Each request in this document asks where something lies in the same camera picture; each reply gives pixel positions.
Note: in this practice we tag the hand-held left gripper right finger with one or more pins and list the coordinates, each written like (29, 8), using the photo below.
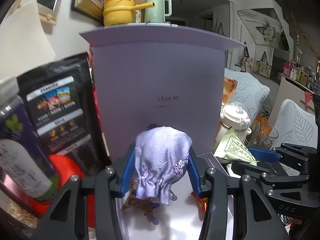
(193, 175)

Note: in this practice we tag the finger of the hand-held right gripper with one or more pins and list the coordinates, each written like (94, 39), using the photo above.
(250, 171)
(265, 155)

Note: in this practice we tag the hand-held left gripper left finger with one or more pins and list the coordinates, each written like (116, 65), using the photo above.
(127, 172)

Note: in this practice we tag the green paper packet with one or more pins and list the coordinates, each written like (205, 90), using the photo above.
(235, 147)

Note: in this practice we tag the shiny red candy packet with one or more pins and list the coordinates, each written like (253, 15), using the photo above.
(201, 202)

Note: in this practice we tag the brown candy packet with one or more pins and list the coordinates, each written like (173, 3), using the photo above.
(130, 202)

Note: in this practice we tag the lavender gift box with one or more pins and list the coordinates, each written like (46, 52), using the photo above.
(160, 80)

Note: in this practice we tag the glass cup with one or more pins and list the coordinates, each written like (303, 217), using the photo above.
(262, 135)

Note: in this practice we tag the large leaf pattern chair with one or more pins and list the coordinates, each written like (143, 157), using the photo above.
(297, 122)

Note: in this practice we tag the cream thermos jug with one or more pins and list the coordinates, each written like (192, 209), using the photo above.
(232, 120)

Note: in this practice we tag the red canister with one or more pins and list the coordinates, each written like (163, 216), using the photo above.
(65, 163)

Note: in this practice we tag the small leaf pattern chair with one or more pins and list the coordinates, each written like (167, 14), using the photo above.
(250, 87)

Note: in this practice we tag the pink cloth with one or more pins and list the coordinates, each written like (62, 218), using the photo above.
(308, 97)

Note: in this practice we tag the orange snack bag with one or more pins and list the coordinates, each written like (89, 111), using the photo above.
(228, 87)

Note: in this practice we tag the row of bottles and jars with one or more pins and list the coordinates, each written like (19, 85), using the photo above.
(302, 75)

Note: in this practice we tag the canvas tote bag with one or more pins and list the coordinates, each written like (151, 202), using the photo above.
(243, 62)
(262, 66)

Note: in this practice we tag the black snack bag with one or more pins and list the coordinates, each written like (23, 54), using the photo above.
(57, 100)

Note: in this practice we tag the clear jar of tan grains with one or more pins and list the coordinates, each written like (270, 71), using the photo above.
(15, 210)

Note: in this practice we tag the yellow pot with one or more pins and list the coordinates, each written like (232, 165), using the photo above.
(117, 12)

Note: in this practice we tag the green electric kettle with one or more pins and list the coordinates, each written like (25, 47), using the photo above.
(155, 10)

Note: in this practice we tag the white lampshade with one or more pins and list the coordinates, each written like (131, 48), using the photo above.
(22, 42)

